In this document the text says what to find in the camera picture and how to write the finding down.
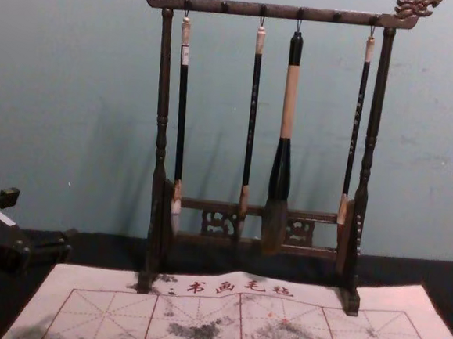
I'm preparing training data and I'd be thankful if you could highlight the large black and tan brush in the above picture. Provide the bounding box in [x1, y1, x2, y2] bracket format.
[258, 17, 307, 259]

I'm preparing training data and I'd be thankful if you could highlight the white felt mat, red grid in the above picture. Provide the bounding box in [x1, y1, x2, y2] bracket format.
[4, 251, 453, 339]

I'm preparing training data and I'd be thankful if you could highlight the thin black brush, white label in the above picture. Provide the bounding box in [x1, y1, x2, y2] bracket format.
[164, 11, 199, 238]

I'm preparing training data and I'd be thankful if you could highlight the plain pale wall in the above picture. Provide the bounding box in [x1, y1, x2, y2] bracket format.
[0, 0, 453, 264]

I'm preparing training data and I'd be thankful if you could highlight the thin black calligraphy brush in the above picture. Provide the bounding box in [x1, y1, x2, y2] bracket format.
[335, 23, 378, 229]
[235, 16, 269, 240]

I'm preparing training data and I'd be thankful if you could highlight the dark carved wooden brush rack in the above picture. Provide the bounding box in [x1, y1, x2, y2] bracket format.
[100, 0, 445, 323]

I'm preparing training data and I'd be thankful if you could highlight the black table cloth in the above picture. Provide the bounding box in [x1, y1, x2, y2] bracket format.
[0, 220, 453, 339]

